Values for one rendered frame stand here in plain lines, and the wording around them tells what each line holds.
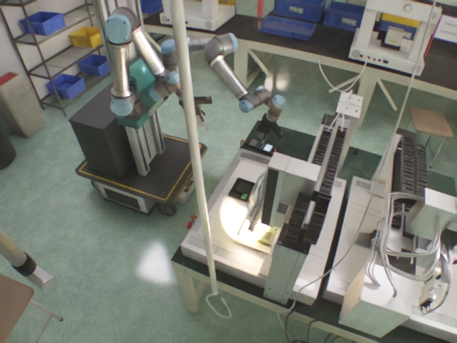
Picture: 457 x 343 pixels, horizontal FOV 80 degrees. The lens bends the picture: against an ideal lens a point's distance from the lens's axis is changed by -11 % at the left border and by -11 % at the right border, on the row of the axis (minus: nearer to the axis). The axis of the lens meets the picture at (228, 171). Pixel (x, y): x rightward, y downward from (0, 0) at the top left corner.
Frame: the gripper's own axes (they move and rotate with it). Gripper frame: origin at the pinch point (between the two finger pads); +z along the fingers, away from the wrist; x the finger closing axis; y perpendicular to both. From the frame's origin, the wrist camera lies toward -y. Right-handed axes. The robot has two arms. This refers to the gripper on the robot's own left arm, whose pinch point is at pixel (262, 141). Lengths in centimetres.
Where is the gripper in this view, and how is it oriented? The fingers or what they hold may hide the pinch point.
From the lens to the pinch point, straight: 199.9
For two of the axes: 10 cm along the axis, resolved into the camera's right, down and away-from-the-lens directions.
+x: -4.7, 6.4, -6.1
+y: -8.5, -5.1, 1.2
